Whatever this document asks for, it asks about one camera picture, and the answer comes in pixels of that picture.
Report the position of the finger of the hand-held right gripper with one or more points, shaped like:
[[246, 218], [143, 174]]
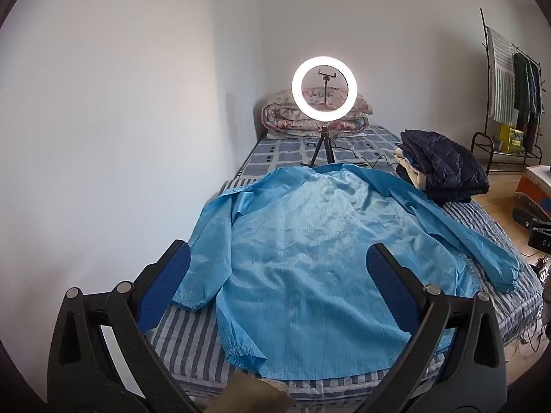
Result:
[[523, 217]]

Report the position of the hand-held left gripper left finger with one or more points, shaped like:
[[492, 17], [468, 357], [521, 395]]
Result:
[[165, 284]]

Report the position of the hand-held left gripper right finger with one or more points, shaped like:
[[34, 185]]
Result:
[[389, 288]]

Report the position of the light blue work coat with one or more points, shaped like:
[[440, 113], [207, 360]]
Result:
[[301, 266]]

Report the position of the dark green hanging clothes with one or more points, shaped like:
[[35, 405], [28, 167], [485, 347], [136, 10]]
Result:
[[523, 90]]

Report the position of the black metal clothes rack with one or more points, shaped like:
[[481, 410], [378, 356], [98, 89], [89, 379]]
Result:
[[487, 94]]

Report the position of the orange table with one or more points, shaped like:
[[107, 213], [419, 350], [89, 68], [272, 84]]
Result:
[[525, 187]]

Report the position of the white table cloth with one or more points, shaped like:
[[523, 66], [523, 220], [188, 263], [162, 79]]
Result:
[[538, 173]]

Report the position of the bed with striped sheet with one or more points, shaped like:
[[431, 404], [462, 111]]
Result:
[[185, 340]]

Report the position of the yellow box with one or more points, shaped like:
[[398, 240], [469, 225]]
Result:
[[510, 137]]

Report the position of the navy puffer jacket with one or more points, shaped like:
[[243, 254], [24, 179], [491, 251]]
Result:
[[447, 163]]

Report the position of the dark teal folded garment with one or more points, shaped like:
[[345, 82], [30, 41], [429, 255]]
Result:
[[402, 175]]

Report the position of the beige folded garment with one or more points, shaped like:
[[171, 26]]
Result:
[[404, 167]]

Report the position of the blue folded garment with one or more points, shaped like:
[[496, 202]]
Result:
[[413, 161]]

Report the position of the olive brown cloth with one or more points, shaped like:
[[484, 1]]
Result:
[[249, 391]]

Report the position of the striped hanging towel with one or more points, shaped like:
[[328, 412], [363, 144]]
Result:
[[501, 77]]

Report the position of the black tripod stand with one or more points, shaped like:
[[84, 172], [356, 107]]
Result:
[[326, 137]]

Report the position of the blue checkered blanket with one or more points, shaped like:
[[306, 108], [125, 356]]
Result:
[[280, 155]]

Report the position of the folded floral quilt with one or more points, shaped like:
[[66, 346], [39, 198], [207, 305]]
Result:
[[280, 116]]

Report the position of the black phone holder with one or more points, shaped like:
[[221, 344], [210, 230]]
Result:
[[326, 78]]

